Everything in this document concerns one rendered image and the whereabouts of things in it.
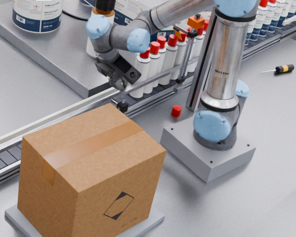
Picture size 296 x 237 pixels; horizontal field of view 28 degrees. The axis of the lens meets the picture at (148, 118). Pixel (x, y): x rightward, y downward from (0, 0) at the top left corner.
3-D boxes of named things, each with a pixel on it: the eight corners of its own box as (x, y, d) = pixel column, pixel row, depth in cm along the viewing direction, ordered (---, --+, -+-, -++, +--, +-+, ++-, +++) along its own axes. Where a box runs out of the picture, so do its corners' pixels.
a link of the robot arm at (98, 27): (105, 34, 178) (79, 30, 180) (112, 56, 187) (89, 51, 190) (114, 14, 181) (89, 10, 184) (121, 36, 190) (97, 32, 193)
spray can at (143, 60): (136, 89, 221) (146, 42, 208) (145, 96, 218) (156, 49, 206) (126, 93, 217) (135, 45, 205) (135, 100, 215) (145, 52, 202)
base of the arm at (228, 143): (210, 118, 213) (217, 96, 207) (243, 140, 206) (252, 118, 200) (184, 132, 202) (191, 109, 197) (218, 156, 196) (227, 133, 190)
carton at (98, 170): (98, 169, 187) (110, 102, 170) (148, 217, 174) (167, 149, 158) (16, 208, 168) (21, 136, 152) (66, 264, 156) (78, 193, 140)
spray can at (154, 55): (144, 84, 224) (154, 38, 212) (154, 91, 222) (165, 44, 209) (135, 89, 220) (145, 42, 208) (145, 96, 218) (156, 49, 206)
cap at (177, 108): (170, 115, 220) (172, 108, 218) (172, 110, 223) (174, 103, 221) (179, 118, 220) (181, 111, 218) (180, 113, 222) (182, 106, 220)
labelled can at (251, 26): (241, 38, 268) (254, -2, 256) (250, 44, 265) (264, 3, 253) (234, 42, 264) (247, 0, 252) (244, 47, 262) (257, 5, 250)
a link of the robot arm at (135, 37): (155, 21, 185) (123, 16, 188) (141, 35, 176) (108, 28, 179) (154, 44, 189) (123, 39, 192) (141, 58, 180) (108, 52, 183)
